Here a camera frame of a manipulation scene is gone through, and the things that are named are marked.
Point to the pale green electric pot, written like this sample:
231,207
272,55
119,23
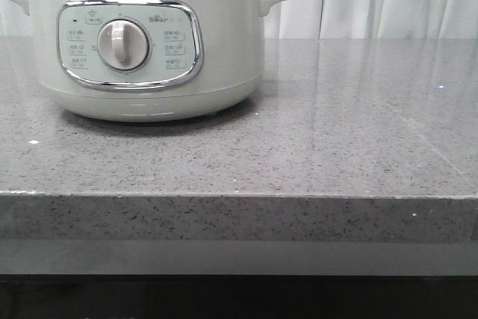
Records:
144,61

